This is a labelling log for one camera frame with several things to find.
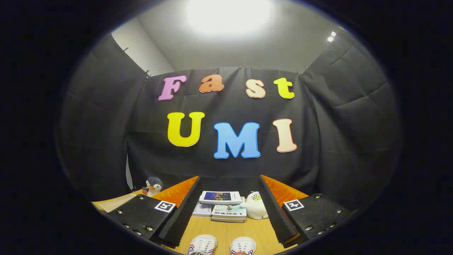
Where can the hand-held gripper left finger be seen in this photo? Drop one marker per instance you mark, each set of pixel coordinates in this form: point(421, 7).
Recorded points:
point(184, 212)

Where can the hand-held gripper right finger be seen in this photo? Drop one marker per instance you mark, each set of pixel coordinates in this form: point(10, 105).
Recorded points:
point(277, 216)

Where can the white canvas shoe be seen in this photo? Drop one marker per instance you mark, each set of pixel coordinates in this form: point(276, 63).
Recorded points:
point(202, 244)
point(243, 245)

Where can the cream fabric storage box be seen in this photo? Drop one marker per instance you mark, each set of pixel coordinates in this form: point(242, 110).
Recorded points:
point(115, 202)

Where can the white text booklet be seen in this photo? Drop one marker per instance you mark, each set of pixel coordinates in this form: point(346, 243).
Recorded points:
point(202, 210)

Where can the white duck plush toy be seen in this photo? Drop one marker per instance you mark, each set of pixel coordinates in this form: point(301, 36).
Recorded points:
point(254, 207)

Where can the book with blue picture cover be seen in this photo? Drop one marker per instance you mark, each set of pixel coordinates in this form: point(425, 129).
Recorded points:
point(219, 196)

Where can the grey penguin plush toy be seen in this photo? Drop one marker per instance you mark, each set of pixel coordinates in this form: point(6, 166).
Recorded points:
point(154, 186)

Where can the white book with sea picture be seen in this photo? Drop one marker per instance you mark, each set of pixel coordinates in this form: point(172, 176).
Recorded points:
point(228, 212)

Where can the black backdrop cloth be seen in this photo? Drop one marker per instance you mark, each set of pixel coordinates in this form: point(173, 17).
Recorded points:
point(226, 106)

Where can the small ceiling spotlight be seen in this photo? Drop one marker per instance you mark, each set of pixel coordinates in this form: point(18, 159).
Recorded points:
point(331, 36)

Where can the large ceiling light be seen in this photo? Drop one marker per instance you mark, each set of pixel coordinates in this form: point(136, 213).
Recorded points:
point(228, 14)

